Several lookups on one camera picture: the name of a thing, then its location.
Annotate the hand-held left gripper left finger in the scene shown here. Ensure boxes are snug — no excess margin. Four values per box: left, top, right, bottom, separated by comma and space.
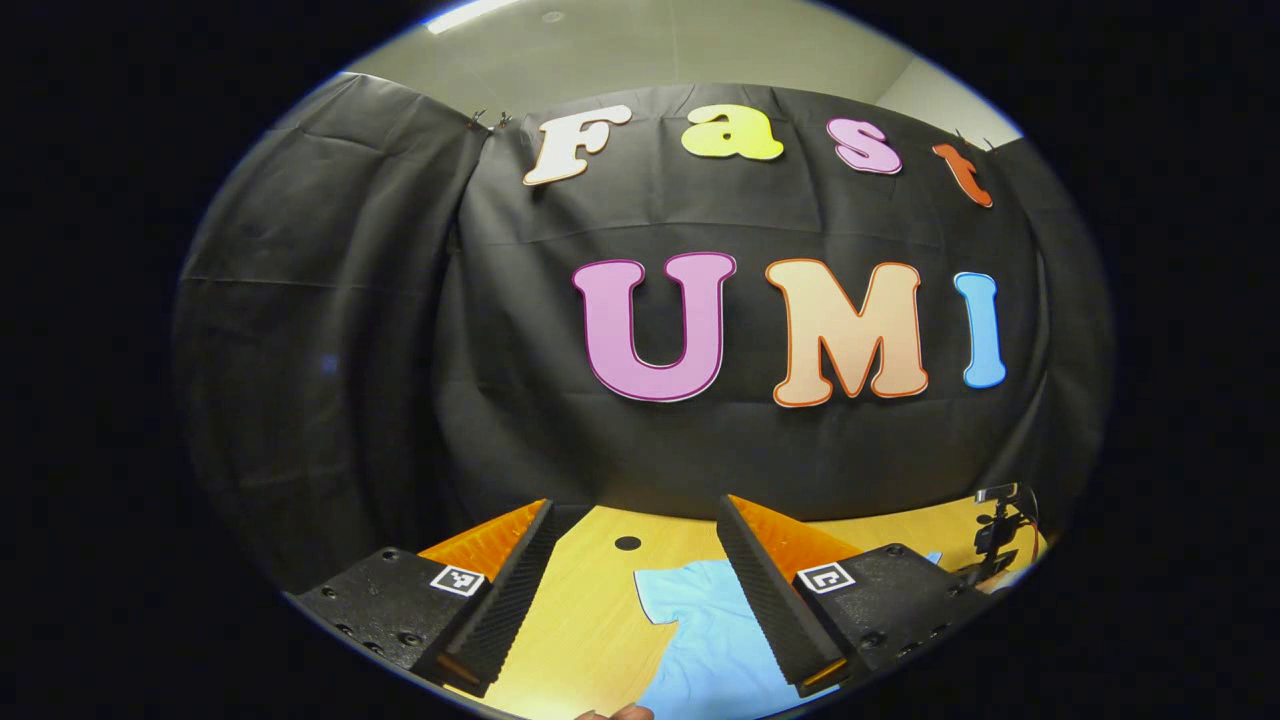
285, 498, 561, 699

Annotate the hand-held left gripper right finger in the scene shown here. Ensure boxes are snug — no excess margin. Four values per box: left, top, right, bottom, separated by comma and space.
715, 493, 1001, 699

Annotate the light blue polo T-shirt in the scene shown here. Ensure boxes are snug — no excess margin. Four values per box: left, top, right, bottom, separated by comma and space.
633, 550, 946, 720

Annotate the black backdrop cloth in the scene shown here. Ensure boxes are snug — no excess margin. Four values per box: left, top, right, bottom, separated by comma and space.
170, 70, 1116, 601

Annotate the black clamp stand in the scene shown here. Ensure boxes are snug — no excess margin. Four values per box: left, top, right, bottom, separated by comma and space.
973, 483, 1041, 588

